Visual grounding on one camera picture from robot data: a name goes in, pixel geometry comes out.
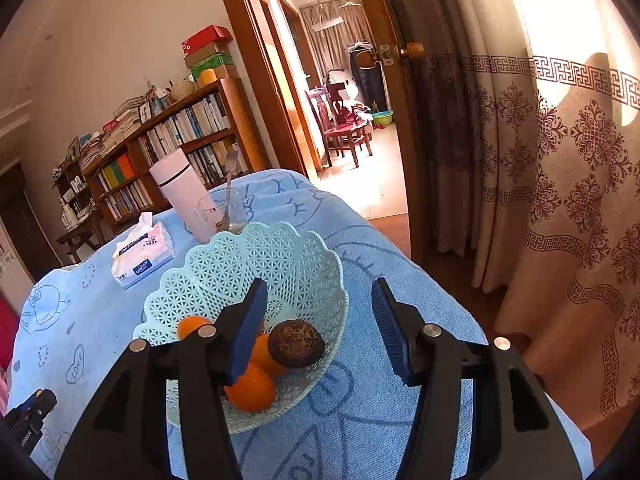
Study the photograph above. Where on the small wooden shelf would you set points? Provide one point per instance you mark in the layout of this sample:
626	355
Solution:
75	195

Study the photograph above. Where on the wooden door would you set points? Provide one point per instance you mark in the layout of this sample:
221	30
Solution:
400	135

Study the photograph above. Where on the yellow canister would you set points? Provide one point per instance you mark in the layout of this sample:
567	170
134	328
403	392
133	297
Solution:
207	78

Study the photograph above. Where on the tan cardboard box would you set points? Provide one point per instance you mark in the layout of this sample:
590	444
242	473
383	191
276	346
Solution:
227	72

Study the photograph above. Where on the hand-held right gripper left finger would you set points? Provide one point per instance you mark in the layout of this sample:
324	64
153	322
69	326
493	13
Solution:
247	332

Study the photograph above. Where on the dark wooden cabinet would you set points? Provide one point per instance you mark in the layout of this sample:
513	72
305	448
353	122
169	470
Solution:
25	220

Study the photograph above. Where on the clear plastic spoon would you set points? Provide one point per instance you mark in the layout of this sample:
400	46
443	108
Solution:
229	175

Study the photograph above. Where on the red cloth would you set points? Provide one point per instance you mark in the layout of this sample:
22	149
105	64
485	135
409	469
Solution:
7	330

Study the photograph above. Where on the red cardboard box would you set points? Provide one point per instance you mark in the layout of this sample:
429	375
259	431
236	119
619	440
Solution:
205	39

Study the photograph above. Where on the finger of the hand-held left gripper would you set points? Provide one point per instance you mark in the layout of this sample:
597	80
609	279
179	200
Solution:
39	404

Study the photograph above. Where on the wooden door knob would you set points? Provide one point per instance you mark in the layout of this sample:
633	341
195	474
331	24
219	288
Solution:
414	51

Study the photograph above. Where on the woven basket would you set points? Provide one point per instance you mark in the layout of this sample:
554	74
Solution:
182	90

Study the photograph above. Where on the wooden door frame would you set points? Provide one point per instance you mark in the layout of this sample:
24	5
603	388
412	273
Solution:
250	85

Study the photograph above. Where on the dark brown passion fruit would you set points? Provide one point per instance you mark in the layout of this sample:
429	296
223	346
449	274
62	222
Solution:
296	344

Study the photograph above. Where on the clear drinking glass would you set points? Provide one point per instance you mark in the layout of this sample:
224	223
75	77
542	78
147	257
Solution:
220	217

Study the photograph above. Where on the patterned beige curtain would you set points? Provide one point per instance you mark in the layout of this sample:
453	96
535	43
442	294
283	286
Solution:
575	185

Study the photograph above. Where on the red wooden chair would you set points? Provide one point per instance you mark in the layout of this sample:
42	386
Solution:
350	132
339	102

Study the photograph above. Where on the wooden bookshelf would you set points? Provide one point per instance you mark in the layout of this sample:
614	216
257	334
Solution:
242	110

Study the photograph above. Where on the brown cardboard box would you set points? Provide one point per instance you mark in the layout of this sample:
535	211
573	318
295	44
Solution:
207	55

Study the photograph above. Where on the mint green plastic basket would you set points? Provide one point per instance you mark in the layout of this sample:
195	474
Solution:
280	265

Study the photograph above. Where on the pink thermos bottle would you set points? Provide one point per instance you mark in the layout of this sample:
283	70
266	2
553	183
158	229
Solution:
180	195

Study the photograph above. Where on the orange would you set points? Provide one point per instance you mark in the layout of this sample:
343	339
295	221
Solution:
252	392
267	359
191	326

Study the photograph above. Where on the wooden stool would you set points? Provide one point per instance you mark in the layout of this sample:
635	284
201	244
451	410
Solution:
80	235

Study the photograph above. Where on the green cardboard box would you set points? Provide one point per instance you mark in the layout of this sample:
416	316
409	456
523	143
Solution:
212	66

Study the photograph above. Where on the rows of shelved books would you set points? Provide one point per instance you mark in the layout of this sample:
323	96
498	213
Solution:
195	125

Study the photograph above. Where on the white tissue pack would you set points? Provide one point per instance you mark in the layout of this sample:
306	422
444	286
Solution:
142	255

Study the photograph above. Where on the green plastic basin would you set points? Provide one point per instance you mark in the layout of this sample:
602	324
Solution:
381	119

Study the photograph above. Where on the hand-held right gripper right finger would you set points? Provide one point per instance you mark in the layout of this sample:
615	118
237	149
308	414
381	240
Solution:
392	335

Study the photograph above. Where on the grey striped curtain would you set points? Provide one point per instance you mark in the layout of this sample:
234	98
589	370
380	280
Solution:
330	35

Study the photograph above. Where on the stack of books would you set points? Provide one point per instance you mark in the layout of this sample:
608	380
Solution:
117	130

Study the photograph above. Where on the black hanging coat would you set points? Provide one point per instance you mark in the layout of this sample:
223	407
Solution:
367	80

